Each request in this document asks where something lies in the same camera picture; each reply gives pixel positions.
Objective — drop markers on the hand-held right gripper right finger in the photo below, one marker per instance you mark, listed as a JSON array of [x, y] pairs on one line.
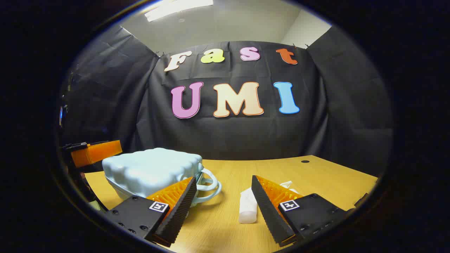
[[267, 214]]

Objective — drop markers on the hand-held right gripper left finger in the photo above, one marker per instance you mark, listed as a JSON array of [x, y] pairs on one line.
[[179, 214]]

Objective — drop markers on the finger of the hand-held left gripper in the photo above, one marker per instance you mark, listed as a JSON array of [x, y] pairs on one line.
[[95, 153]]

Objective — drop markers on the white skin care tube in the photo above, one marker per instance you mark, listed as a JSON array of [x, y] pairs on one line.
[[248, 207]]

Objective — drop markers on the white pump bottle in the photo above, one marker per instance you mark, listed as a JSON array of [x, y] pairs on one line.
[[288, 184]]

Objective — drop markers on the light blue suitcase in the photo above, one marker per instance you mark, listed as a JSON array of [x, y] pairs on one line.
[[151, 168]]

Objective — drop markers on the black backdrop cloth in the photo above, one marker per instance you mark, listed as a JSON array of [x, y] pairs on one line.
[[228, 137]]

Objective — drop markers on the ceiling light panel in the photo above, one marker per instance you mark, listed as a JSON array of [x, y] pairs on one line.
[[175, 8]]

